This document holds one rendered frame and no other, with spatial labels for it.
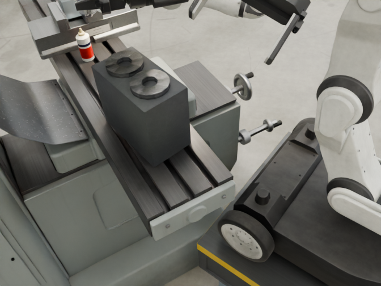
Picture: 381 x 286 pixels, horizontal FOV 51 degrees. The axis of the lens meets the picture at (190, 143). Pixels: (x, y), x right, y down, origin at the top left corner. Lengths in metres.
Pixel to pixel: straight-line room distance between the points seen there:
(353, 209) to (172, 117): 0.64
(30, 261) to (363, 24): 1.18
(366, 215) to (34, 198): 0.98
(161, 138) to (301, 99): 1.78
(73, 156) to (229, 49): 1.95
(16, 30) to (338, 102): 2.93
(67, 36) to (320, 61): 1.97
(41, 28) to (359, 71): 0.97
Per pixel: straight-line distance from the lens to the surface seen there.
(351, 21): 0.96
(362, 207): 1.26
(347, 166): 1.24
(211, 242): 1.49
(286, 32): 0.49
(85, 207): 1.43
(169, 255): 1.72
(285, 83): 2.73
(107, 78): 0.95
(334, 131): 1.11
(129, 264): 1.71
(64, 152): 1.24
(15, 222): 1.30
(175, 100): 0.89
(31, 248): 1.41
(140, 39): 3.16
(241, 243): 1.43
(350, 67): 1.04
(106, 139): 1.07
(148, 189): 0.95
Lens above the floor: 1.71
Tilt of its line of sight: 48 degrees down
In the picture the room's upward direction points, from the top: 4 degrees counter-clockwise
